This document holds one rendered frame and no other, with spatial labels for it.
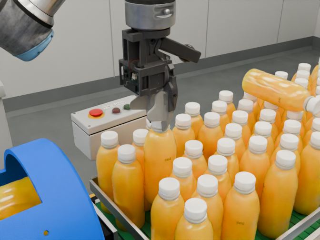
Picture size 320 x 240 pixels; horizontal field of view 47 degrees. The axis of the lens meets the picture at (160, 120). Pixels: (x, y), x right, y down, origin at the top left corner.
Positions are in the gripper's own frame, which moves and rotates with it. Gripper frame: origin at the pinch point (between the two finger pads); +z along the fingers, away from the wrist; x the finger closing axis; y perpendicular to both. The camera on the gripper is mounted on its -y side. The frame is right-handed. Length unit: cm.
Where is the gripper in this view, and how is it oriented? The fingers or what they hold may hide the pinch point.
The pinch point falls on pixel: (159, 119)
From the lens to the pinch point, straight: 76.4
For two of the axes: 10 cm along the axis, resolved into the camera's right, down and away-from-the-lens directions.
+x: 6.0, 3.8, -7.0
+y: -8.0, 2.9, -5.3
